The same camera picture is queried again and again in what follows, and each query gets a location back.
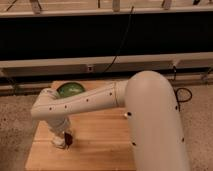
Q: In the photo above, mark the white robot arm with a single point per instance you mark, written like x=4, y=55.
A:
x=153, y=114

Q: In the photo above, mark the white shelf rail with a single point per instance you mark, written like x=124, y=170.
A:
x=85, y=65

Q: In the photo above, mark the green bowl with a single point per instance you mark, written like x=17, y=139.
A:
x=70, y=89

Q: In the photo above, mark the wooden cutting board table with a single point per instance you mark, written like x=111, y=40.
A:
x=101, y=136

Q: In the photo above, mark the red pepper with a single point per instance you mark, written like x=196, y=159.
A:
x=68, y=138

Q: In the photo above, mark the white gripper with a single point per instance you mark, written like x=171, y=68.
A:
x=59, y=126

